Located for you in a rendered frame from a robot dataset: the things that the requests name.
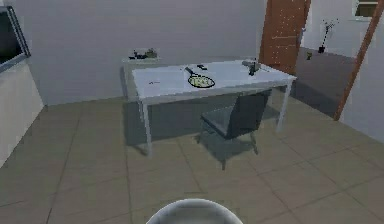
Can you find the dark grey chair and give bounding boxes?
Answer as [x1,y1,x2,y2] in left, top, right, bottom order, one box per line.
[198,89,272,171]

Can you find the grey spray bottle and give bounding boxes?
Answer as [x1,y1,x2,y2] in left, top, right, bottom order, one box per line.
[241,58,262,77]

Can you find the white side table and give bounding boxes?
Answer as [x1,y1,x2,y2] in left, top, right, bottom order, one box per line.
[121,56,163,101]

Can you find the small black objects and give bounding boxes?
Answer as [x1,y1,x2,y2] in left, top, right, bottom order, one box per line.
[128,49,148,61]

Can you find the grey round bowl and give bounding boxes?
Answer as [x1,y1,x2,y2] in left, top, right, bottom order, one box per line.
[145,198,244,224]

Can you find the brown room door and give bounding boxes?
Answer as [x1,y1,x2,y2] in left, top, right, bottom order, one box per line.
[258,0,312,76]

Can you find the framed wall picture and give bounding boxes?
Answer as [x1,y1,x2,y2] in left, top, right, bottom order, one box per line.
[352,0,380,19]

